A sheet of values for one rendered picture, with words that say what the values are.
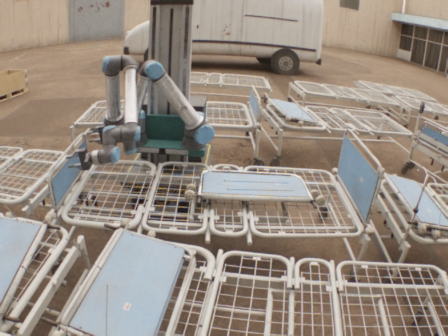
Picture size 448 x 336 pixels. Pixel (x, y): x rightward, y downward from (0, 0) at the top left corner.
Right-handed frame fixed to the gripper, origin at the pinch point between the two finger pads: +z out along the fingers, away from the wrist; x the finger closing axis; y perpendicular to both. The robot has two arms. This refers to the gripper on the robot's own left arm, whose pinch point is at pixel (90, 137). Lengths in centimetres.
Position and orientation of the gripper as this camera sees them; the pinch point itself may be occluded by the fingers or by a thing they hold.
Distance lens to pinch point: 257.3
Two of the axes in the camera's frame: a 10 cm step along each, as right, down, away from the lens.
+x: 1.3, 8.8, 4.6
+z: -9.9, 1.0, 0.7
